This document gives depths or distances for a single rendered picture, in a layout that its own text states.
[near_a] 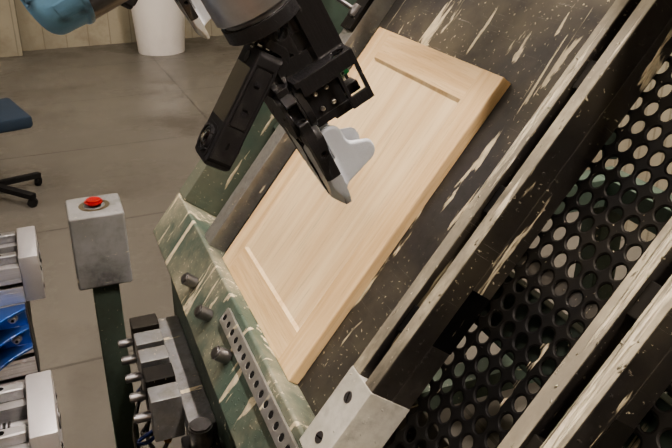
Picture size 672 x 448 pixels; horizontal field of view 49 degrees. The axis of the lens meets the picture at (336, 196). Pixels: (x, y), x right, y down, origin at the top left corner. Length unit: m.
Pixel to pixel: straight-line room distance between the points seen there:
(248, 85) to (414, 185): 0.54
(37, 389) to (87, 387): 1.69
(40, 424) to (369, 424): 0.40
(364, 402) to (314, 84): 0.44
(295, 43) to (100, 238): 1.13
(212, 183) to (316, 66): 1.14
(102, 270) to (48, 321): 1.43
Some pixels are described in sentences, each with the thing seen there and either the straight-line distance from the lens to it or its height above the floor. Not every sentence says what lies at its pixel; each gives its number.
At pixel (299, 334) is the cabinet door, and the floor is 0.94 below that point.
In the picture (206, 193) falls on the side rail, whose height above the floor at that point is 0.92.
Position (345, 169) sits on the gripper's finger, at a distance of 0.70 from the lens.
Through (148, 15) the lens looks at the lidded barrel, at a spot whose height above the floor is 0.40.
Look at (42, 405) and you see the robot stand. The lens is 1.04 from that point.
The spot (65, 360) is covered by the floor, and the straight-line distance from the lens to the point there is 2.91.
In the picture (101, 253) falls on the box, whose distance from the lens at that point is 1.73.
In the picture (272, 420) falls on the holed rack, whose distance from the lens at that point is 1.11.
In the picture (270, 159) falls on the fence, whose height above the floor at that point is 1.08.
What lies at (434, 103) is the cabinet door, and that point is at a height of 1.27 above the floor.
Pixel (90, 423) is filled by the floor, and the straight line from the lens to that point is 2.60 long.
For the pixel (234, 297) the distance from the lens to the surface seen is 1.36.
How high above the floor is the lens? 1.61
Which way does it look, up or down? 23 degrees down
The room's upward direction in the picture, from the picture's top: straight up
